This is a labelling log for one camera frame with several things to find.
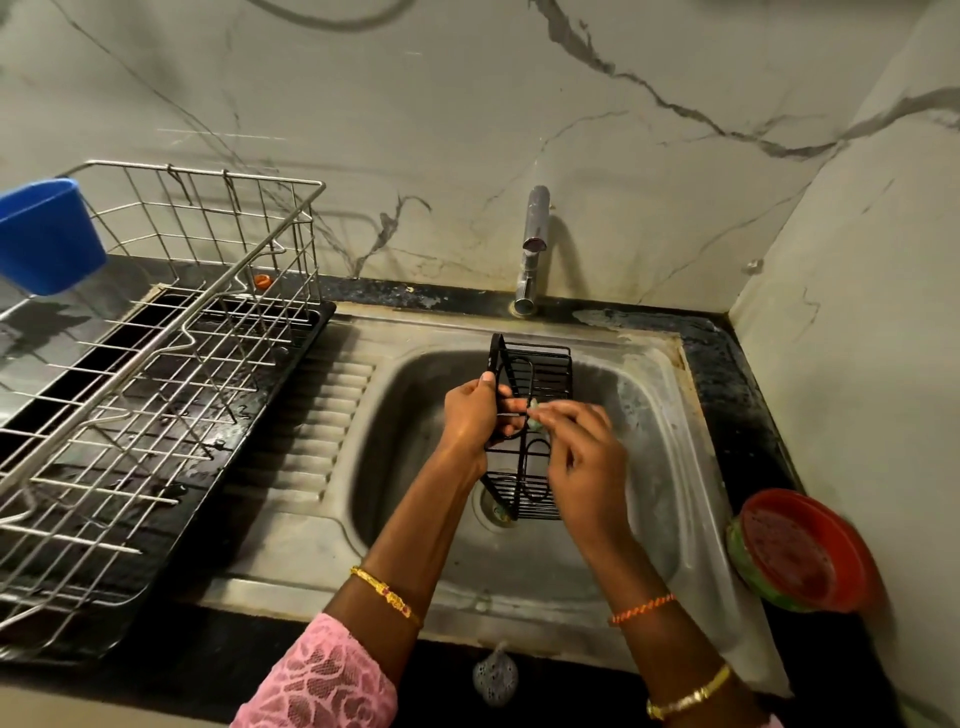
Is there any person's left hand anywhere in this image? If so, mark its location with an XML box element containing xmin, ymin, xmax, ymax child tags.
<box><xmin>439</xmin><ymin>372</ymin><xmax>530</xmax><ymax>481</ymax></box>

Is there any person's right hand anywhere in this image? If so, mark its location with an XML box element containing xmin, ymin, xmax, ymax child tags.
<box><xmin>532</xmin><ymin>400</ymin><xmax>633</xmax><ymax>550</ymax></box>

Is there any black wire caddy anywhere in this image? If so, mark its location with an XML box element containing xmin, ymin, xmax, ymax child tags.
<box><xmin>478</xmin><ymin>333</ymin><xmax>576</xmax><ymax>523</ymax></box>

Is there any person's right forearm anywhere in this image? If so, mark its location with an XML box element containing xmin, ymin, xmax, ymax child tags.
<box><xmin>568</xmin><ymin>523</ymin><xmax>774</xmax><ymax>728</ymax></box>

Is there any person's left forearm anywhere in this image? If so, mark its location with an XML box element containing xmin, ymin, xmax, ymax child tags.
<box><xmin>324</xmin><ymin>450</ymin><xmax>492</xmax><ymax>676</ymax></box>

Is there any stainless steel sink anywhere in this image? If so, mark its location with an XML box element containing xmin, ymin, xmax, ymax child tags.
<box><xmin>196</xmin><ymin>301</ymin><xmax>793</xmax><ymax>699</ymax></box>

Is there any sink drain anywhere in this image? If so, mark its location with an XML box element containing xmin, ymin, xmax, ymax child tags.
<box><xmin>472</xmin><ymin>480</ymin><xmax>526</xmax><ymax>532</ymax></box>

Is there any chrome sink faucet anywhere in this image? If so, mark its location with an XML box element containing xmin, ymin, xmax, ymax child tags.
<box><xmin>511</xmin><ymin>185</ymin><xmax>552</xmax><ymax>318</ymax></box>

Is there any gold bangle with pink beads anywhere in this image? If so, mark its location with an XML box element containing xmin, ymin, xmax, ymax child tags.
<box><xmin>349</xmin><ymin>566</ymin><xmax>424</xmax><ymax>630</ymax></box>

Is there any green plastic dish base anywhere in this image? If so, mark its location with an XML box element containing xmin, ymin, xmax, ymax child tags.
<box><xmin>725</xmin><ymin>516</ymin><xmax>804</xmax><ymax>614</ymax></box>

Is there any grey round sink strainer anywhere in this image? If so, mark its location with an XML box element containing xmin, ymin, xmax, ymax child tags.
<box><xmin>472</xmin><ymin>649</ymin><xmax>519</xmax><ymax>708</ymax></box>

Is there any black drip tray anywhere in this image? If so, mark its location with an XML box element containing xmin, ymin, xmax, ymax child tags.
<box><xmin>0</xmin><ymin>283</ymin><xmax>337</xmax><ymax>665</ymax></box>

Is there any red perforated soap dish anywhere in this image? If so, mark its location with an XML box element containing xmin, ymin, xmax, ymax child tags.
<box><xmin>738</xmin><ymin>489</ymin><xmax>880</xmax><ymax>615</ymax></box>

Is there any plain gold bangle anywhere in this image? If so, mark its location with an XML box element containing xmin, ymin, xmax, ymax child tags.
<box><xmin>646</xmin><ymin>663</ymin><xmax>733</xmax><ymax>722</ymax></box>

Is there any pink lace sleeve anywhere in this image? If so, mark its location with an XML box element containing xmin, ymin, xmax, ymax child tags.
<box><xmin>228</xmin><ymin>613</ymin><xmax>399</xmax><ymax>728</ymax></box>

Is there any blue plastic cutlery cup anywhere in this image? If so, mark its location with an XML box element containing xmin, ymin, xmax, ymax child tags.
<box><xmin>0</xmin><ymin>177</ymin><xmax>108</xmax><ymax>297</ymax></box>

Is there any orange thread bracelet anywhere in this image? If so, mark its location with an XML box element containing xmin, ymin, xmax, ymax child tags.
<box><xmin>608</xmin><ymin>593</ymin><xmax>678</xmax><ymax>627</ymax></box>

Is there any steel wire dish rack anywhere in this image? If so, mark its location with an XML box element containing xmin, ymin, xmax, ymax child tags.
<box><xmin>0</xmin><ymin>159</ymin><xmax>327</xmax><ymax>652</ymax></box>

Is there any dark wall cable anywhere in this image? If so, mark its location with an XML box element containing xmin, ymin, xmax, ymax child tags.
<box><xmin>243</xmin><ymin>0</ymin><xmax>418</xmax><ymax>33</ymax></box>

